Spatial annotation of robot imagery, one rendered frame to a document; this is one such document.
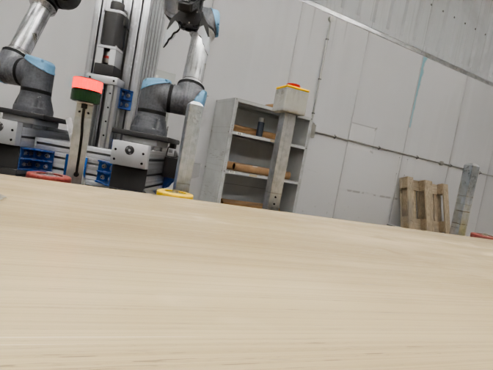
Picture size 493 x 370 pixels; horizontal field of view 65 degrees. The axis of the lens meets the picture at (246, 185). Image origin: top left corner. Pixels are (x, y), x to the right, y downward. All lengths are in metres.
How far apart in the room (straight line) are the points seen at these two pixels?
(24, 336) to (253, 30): 4.11
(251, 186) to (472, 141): 3.84
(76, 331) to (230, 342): 0.08
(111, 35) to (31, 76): 0.36
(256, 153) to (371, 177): 1.75
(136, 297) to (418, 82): 5.63
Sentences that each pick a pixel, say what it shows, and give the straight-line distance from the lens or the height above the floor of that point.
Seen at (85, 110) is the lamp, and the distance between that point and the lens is 0.95.
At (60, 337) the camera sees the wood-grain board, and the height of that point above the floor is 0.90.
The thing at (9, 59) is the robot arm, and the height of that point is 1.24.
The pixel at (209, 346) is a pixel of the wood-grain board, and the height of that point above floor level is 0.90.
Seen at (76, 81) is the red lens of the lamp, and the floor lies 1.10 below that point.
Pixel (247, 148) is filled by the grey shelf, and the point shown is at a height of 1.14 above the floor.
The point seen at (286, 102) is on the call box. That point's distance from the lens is 1.05.
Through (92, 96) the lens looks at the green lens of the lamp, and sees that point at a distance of 0.90.
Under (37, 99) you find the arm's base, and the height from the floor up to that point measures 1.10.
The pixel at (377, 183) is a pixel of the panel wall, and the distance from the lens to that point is 5.34.
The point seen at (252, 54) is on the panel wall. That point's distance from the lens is 4.19.
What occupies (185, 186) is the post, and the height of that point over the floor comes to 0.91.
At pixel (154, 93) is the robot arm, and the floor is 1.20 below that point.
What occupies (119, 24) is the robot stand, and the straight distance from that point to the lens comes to 1.85.
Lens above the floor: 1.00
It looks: 3 degrees down
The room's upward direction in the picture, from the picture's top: 10 degrees clockwise
